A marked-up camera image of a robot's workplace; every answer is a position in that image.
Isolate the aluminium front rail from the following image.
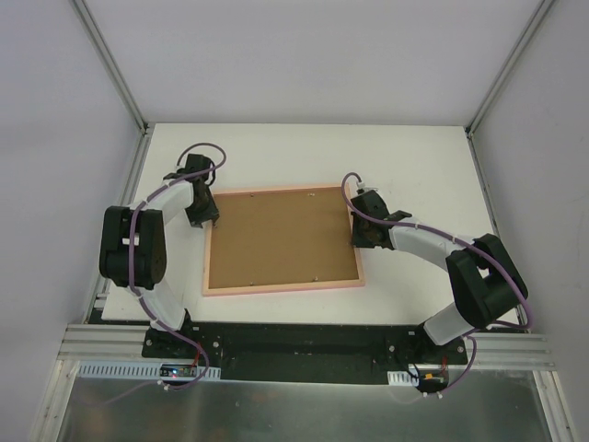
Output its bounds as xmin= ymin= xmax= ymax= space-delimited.
xmin=58 ymin=322 xmax=556 ymax=371

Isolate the aluminium corner post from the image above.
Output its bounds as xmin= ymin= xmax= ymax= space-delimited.
xmin=68 ymin=0 xmax=151 ymax=133
xmin=465 ymin=0 xmax=558 ymax=139

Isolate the left white cable duct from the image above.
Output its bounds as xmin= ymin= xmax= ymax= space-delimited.
xmin=78 ymin=361 xmax=221 ymax=382

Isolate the white cable duct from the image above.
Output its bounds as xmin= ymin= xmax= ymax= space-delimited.
xmin=78 ymin=361 xmax=221 ymax=382
xmin=387 ymin=371 xmax=448 ymax=388

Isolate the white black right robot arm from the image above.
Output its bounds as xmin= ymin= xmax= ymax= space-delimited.
xmin=344 ymin=190 xmax=528 ymax=364

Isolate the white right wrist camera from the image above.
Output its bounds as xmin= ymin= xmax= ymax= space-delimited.
xmin=356 ymin=180 xmax=378 ymax=194

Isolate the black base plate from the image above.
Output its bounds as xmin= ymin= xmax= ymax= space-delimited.
xmin=142 ymin=322 xmax=467 ymax=385

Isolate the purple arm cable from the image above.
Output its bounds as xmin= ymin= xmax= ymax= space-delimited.
xmin=75 ymin=142 xmax=229 ymax=409
xmin=340 ymin=172 xmax=536 ymax=404

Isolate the right aluminium corner post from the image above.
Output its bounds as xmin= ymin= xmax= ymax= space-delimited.
xmin=465 ymin=0 xmax=558 ymax=139

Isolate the brown cardboard backing board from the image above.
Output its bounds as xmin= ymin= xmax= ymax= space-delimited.
xmin=207 ymin=188 xmax=361 ymax=290

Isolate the left aluminium corner post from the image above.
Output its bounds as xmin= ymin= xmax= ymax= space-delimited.
xmin=68 ymin=0 xmax=151 ymax=133

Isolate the right white cable duct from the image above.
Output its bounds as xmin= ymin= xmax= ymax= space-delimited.
xmin=387 ymin=371 xmax=448 ymax=388

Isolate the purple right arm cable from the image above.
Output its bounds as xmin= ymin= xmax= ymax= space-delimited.
xmin=340 ymin=172 xmax=536 ymax=404

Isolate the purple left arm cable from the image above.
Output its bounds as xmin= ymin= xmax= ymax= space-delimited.
xmin=75 ymin=142 xmax=229 ymax=409

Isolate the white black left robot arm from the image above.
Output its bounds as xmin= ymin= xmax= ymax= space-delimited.
xmin=98 ymin=154 xmax=219 ymax=358

